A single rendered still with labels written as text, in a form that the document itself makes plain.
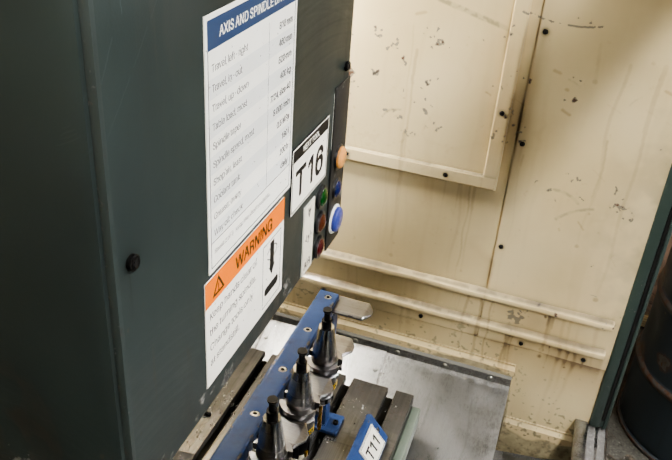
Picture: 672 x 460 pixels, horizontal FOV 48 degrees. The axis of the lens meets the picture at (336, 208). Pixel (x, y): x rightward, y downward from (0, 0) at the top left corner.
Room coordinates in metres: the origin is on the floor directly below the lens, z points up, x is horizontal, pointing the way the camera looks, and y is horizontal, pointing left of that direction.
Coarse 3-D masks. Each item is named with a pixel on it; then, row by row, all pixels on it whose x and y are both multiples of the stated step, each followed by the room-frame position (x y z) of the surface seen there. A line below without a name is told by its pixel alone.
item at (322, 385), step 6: (312, 372) 0.95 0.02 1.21; (312, 378) 0.94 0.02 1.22; (318, 378) 0.94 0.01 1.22; (324, 378) 0.94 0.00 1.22; (330, 378) 0.94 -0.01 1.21; (288, 384) 0.92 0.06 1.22; (312, 384) 0.92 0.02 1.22; (318, 384) 0.93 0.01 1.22; (324, 384) 0.93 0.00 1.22; (330, 384) 0.93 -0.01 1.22; (318, 390) 0.91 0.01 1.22; (324, 390) 0.91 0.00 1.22; (330, 390) 0.92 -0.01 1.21; (318, 396) 0.90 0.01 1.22; (324, 396) 0.90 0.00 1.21
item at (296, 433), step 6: (282, 420) 0.84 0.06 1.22; (288, 420) 0.84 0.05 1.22; (294, 420) 0.84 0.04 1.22; (288, 426) 0.83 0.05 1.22; (294, 426) 0.83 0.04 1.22; (300, 426) 0.83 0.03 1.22; (306, 426) 0.83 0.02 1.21; (258, 432) 0.81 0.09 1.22; (288, 432) 0.82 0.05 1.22; (294, 432) 0.82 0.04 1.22; (300, 432) 0.82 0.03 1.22; (306, 432) 0.82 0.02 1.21; (288, 438) 0.81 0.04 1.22; (294, 438) 0.81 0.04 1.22; (300, 438) 0.81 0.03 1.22; (306, 438) 0.81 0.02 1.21; (294, 444) 0.80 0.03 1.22; (300, 444) 0.80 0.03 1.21
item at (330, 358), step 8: (320, 328) 0.97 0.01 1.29; (320, 336) 0.97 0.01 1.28; (328, 336) 0.97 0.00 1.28; (320, 344) 0.97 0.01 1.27; (328, 344) 0.97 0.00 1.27; (312, 352) 0.98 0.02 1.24; (320, 352) 0.96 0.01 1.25; (328, 352) 0.96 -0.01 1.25; (336, 352) 0.98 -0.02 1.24; (312, 360) 0.97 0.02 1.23; (320, 360) 0.96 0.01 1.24; (328, 360) 0.96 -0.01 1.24; (336, 360) 0.97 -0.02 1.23
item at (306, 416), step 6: (282, 402) 0.87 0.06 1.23; (318, 402) 0.88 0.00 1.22; (282, 408) 0.86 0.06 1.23; (288, 408) 0.86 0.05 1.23; (312, 408) 0.87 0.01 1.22; (318, 408) 0.88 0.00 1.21; (282, 414) 0.86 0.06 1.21; (288, 414) 0.85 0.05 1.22; (294, 414) 0.85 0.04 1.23; (300, 414) 0.85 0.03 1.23; (306, 414) 0.85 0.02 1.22; (312, 414) 0.85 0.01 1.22; (318, 414) 0.87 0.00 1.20; (300, 420) 0.84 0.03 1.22; (306, 420) 0.85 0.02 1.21; (312, 420) 0.85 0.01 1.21
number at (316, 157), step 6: (324, 138) 0.71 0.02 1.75; (318, 144) 0.69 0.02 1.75; (324, 144) 0.71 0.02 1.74; (312, 150) 0.68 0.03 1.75; (318, 150) 0.70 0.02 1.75; (324, 150) 0.71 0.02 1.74; (312, 156) 0.68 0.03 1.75; (318, 156) 0.70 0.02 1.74; (324, 156) 0.71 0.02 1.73; (312, 162) 0.68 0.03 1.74; (318, 162) 0.70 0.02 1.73; (324, 162) 0.72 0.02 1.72; (306, 168) 0.66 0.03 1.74; (312, 168) 0.68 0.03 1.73; (318, 168) 0.70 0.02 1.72; (306, 174) 0.67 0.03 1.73; (312, 174) 0.68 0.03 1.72; (318, 174) 0.70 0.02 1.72; (306, 180) 0.67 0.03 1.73; (312, 180) 0.68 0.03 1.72; (306, 186) 0.67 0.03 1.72; (306, 192) 0.67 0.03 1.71
